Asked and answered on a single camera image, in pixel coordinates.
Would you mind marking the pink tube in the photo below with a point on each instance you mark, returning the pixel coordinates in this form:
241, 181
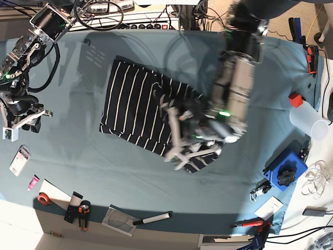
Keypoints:
33, 182

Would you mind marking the orange black pliers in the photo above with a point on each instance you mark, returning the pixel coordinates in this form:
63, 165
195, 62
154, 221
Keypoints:
83, 214

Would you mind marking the white small booklet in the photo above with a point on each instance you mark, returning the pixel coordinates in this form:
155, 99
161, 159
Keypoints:
271, 206

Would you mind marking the grey flat device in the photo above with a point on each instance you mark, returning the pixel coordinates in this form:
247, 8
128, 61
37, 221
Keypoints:
314, 212

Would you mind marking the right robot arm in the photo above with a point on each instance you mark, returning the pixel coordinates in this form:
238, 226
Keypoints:
20, 108

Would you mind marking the silver carabiner pulley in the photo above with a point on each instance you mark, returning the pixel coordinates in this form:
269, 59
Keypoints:
262, 189

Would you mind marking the black perforated plate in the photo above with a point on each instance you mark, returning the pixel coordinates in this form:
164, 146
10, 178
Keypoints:
73, 207

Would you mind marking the orange tape roll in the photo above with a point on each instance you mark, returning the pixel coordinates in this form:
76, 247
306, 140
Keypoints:
43, 199

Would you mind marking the red black clamp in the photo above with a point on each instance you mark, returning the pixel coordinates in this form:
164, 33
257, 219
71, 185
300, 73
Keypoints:
312, 54

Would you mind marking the red black screwdriver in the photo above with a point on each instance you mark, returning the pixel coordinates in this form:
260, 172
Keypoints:
248, 224

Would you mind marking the teal table cloth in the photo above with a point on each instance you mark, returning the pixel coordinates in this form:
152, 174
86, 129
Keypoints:
72, 154

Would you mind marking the white packaged card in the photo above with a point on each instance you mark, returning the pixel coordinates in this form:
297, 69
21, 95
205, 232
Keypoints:
20, 159

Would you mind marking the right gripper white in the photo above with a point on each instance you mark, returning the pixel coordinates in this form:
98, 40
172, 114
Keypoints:
31, 122

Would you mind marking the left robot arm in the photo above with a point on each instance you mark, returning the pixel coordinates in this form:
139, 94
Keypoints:
199, 127

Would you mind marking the white paper sheet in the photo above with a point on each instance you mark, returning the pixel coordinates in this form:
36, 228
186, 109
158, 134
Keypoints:
54, 193

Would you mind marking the white cable ties bundle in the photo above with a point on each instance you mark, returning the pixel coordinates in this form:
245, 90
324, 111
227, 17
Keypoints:
317, 177

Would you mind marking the blue box with knob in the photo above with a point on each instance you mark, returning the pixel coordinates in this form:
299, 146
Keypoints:
285, 169

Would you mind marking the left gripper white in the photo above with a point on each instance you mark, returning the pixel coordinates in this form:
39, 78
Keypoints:
183, 149

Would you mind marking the black power strip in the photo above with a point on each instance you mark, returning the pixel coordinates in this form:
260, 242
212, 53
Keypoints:
157, 26

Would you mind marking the navy white striped t-shirt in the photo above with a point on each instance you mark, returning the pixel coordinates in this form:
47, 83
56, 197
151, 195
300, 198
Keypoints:
136, 105

